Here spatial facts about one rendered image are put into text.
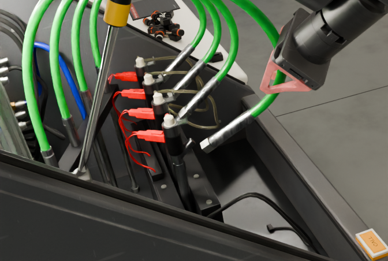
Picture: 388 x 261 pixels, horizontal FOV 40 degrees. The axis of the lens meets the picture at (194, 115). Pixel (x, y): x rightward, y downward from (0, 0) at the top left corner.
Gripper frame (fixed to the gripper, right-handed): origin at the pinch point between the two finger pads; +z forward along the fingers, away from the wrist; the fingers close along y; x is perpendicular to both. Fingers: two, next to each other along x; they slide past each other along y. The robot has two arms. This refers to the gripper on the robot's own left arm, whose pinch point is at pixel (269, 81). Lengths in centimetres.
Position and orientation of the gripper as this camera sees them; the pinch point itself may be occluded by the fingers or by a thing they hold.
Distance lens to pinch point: 74.2
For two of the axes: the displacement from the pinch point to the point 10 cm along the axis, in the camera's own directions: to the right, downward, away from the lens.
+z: -4.6, 4.4, 7.7
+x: 8.2, 5.5, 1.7
